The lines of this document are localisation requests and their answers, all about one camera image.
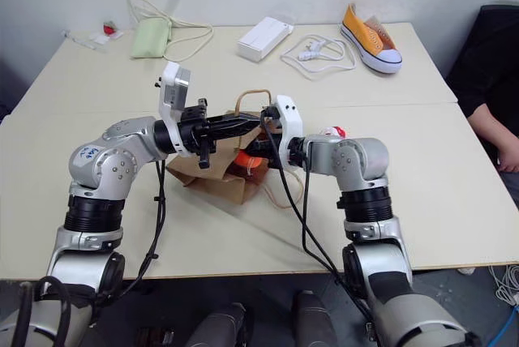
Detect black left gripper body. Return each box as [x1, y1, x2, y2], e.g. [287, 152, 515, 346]
[179, 97, 222, 169]

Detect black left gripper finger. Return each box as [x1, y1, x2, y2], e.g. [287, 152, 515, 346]
[208, 124, 255, 142]
[207, 113, 261, 129]

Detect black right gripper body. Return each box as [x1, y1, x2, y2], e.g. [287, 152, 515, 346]
[251, 132, 285, 169]

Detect orange plush toy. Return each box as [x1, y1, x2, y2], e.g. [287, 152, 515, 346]
[234, 149, 264, 170]

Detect brown paper bag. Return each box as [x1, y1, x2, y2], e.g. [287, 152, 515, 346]
[165, 88, 306, 211]

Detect red and white plush toy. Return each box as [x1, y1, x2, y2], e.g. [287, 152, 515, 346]
[321, 124, 348, 139]

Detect bystander bare hand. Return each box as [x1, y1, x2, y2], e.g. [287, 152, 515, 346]
[495, 145, 519, 174]

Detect white cardboard box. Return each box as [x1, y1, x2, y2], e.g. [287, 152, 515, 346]
[236, 16, 294, 64]

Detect clear plastic packet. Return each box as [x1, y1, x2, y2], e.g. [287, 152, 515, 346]
[60, 28, 125, 51]

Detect orange canvas sneaker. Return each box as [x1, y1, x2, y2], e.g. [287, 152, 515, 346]
[339, 3, 404, 75]

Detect dark rounded grey shape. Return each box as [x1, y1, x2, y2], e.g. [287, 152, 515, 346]
[291, 289, 338, 347]
[185, 302, 248, 347]

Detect person in black shirt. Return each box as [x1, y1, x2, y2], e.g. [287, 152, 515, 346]
[444, 4, 519, 154]

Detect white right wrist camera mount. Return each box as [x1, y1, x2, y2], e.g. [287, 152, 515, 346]
[270, 95, 303, 170]

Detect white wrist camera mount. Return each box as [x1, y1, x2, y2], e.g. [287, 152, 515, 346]
[270, 95, 303, 170]
[155, 62, 196, 159]

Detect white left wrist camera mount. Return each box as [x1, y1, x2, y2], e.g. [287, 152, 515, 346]
[155, 62, 196, 159]

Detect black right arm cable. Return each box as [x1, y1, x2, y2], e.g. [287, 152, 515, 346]
[260, 105, 376, 326]

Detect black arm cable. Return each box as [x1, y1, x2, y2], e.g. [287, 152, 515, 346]
[260, 105, 376, 326]
[119, 158, 168, 288]

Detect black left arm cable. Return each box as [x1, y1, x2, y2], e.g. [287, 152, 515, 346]
[119, 158, 168, 288]

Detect white charger cable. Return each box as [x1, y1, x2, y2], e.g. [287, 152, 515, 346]
[279, 34, 358, 82]

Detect green pouch with cream cord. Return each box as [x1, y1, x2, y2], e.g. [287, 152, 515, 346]
[127, 0, 214, 62]

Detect black looped shoulder cable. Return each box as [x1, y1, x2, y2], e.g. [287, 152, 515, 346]
[15, 275, 73, 347]

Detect white floor cables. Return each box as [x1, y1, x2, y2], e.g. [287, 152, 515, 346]
[487, 263, 519, 296]

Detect blue floor cable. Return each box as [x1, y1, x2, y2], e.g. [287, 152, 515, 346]
[489, 305, 519, 347]

